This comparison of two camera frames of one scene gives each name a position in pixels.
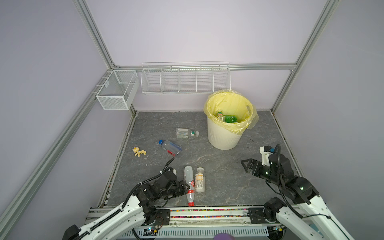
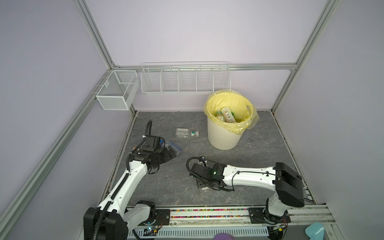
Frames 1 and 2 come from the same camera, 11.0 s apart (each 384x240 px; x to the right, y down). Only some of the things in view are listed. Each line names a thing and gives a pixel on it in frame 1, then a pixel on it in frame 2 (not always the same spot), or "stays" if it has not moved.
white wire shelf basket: [185, 77] stays
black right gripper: [257, 164] -> [199, 185]
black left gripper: [178, 192] -> [167, 156]
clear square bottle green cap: [220, 116] stays
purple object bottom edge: [224, 236] stays
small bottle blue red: [172, 149] stays
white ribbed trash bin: [221, 138] stays
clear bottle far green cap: [183, 133] stays
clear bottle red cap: [189, 180] -> [228, 115]
